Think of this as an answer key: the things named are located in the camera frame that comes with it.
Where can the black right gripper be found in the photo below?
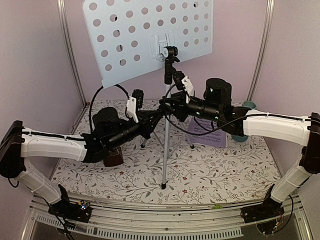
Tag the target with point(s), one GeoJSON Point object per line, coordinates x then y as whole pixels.
{"type": "Point", "coordinates": [176, 103]}

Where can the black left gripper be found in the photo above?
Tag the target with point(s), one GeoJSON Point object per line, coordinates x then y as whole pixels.
{"type": "Point", "coordinates": [145, 118]}

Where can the light blue music stand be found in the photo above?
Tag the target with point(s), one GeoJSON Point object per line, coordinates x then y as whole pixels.
{"type": "Point", "coordinates": [131, 38]}

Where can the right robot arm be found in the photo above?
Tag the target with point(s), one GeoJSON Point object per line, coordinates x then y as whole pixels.
{"type": "Point", "coordinates": [242, 121]}

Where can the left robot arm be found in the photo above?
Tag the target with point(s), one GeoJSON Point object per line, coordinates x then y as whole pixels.
{"type": "Point", "coordinates": [110, 132]}

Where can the brown wooden metronome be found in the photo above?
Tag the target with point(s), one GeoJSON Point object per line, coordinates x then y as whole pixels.
{"type": "Point", "coordinates": [115, 158]}

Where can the purple sheet music page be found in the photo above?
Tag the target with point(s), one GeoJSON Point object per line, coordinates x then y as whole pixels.
{"type": "Point", "coordinates": [216, 139]}

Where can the floral patterned table mat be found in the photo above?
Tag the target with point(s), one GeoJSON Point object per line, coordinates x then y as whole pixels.
{"type": "Point", "coordinates": [200, 175]}

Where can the teal cup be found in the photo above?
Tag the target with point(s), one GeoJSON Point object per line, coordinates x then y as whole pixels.
{"type": "Point", "coordinates": [252, 106]}

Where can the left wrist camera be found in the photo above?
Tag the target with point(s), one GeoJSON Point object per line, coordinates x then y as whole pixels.
{"type": "Point", "coordinates": [134, 103]}

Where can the right aluminium frame post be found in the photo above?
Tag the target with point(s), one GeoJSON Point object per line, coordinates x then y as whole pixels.
{"type": "Point", "coordinates": [268, 19]}

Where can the aluminium frame post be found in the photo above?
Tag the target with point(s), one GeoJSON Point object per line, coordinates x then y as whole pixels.
{"type": "Point", "coordinates": [268, 19]}
{"type": "Point", "coordinates": [61, 7]}

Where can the aluminium base frame rail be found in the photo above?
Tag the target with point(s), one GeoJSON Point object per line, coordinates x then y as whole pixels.
{"type": "Point", "coordinates": [128, 220]}

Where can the left aluminium frame post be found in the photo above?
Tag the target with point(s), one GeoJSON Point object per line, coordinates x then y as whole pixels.
{"type": "Point", "coordinates": [61, 7]}

